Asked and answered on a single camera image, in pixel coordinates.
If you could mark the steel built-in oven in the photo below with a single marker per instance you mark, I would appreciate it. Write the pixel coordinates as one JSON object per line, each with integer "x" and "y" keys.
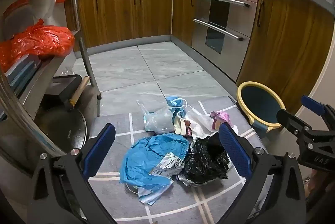
{"x": 219, "y": 28}

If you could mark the blue face mask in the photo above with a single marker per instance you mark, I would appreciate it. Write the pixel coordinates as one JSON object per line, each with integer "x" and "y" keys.
{"x": 174, "y": 101}

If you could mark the stack of grey blue boxes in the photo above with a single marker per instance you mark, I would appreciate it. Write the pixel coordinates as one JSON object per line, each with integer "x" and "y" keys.
{"x": 23, "y": 69}

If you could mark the clear plastic bag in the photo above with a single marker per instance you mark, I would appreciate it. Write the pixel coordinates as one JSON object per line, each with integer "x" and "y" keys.
{"x": 159, "y": 119}

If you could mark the black plastic bag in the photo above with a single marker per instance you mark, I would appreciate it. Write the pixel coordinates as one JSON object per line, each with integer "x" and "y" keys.
{"x": 206, "y": 158}

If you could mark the metal rack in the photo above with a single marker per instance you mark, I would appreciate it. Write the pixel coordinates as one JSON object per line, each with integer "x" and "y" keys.
{"x": 78, "y": 4}

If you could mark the blue white packet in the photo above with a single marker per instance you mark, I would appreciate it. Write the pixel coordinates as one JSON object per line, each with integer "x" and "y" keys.
{"x": 149, "y": 195}

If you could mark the orange lid container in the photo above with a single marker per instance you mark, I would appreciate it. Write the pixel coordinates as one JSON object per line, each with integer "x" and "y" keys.
{"x": 18, "y": 20}

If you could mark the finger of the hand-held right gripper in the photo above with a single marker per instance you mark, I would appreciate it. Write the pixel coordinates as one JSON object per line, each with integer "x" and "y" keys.
{"x": 312, "y": 105}
{"x": 290, "y": 120}

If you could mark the grey mat with white lines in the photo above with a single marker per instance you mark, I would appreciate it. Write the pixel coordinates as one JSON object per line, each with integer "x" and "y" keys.
{"x": 178, "y": 204}

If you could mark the blue plastic bag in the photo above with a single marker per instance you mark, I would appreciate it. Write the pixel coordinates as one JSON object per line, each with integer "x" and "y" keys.
{"x": 146, "y": 156}

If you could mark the large orange plastic bag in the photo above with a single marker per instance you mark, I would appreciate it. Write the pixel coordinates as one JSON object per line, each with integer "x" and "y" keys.
{"x": 39, "y": 41}

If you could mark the purple wrapper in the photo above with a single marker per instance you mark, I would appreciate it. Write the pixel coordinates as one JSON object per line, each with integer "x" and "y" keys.
{"x": 222, "y": 116}

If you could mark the wooden kitchen cabinet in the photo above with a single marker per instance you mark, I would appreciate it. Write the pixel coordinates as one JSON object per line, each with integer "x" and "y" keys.
{"x": 183, "y": 12}
{"x": 125, "y": 14}
{"x": 288, "y": 43}

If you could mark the yellow rimmed teal bin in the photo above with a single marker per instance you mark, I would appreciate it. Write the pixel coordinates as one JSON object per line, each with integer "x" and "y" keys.
{"x": 259, "y": 106}

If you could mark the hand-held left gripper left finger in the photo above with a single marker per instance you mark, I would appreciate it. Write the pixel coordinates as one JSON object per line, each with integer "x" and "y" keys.
{"x": 99, "y": 150}

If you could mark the black box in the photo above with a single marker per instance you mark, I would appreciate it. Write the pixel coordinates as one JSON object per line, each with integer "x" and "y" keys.
{"x": 65, "y": 88}

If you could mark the crumpled clear plastic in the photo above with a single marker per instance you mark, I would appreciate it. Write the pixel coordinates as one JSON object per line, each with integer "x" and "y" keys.
{"x": 66, "y": 71}

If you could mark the red white paper cup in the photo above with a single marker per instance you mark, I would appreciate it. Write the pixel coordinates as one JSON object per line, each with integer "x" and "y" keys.
{"x": 182, "y": 127}

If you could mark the white paper bag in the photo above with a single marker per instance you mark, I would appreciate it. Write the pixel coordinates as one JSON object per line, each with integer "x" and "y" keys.
{"x": 200, "y": 122}

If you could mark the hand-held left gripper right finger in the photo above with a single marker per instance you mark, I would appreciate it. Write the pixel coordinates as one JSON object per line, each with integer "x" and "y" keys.
{"x": 233, "y": 150}

